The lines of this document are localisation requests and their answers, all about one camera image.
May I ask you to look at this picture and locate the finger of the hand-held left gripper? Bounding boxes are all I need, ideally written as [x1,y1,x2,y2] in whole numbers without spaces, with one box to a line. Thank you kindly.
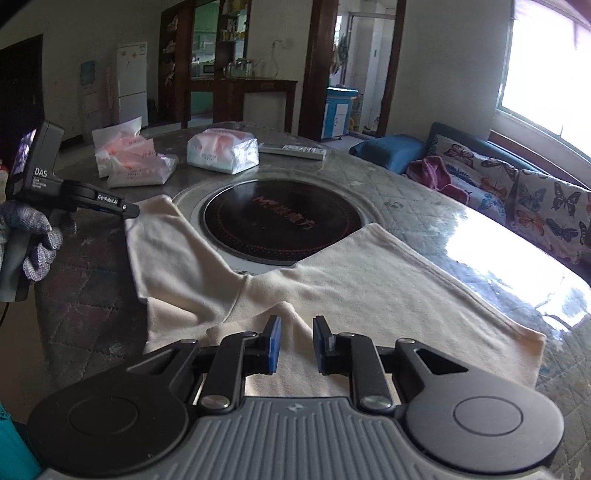
[62,180,140,220]

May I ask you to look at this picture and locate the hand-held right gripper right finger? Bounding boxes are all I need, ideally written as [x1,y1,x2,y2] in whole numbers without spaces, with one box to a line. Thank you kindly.
[312,316,470,413]

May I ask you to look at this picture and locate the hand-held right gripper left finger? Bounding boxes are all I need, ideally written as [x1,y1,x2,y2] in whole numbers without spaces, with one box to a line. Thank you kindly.
[126,316,283,412]

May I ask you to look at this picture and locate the white remote in plastic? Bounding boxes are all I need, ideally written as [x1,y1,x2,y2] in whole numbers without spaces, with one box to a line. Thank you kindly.
[257,141,328,162]

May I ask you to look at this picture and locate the glass jars on counter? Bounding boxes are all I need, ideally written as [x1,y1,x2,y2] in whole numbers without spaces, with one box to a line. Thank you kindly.
[223,57,254,77]

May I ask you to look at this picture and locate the bright window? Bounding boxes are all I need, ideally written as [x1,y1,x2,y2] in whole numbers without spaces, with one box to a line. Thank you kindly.
[498,0,591,154]

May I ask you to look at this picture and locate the dark wooden counter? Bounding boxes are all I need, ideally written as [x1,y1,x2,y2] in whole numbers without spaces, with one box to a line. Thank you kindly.
[188,78,299,136]

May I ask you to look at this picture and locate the clear bag of pink tissues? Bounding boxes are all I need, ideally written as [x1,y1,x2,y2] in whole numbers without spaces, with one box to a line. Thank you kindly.
[107,150,179,188]
[91,116,157,179]

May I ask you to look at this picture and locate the teal cloth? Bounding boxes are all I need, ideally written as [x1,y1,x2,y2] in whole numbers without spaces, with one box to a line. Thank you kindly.
[0,401,43,480]

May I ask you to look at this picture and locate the round black induction cooktop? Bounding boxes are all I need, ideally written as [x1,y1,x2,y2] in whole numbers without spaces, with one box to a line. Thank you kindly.
[172,174,394,278]

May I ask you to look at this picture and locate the purple cloth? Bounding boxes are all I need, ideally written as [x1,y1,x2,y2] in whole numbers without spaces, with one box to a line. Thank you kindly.
[405,155,470,205]

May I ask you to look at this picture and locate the blue pillow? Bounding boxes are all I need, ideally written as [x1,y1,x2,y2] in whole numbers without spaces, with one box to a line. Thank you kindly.
[349,134,427,175]

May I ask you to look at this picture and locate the dark wooden door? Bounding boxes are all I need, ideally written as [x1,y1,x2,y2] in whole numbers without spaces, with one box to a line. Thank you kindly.
[0,34,45,155]

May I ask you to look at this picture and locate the person's left hand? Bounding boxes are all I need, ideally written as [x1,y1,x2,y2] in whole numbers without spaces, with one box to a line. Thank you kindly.
[0,201,77,282]

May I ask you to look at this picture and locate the large white tissue pack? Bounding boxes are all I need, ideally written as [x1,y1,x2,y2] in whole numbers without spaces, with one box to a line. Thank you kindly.
[187,127,260,175]

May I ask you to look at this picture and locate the white refrigerator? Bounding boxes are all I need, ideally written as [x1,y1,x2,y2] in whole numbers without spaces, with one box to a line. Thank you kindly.
[115,41,150,130]

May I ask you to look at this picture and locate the blue and white cabinet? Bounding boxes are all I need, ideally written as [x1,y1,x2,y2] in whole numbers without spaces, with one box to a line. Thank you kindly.
[322,85,361,140]

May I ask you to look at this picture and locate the dark wooden shelf unit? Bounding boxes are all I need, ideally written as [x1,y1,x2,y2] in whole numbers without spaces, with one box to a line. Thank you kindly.
[159,0,195,129]

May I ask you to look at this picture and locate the pink curtain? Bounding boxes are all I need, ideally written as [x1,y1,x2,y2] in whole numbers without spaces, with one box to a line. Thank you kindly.
[510,0,591,57]

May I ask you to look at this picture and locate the cream pants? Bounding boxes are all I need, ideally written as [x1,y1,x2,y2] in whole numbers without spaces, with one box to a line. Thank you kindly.
[124,194,548,398]

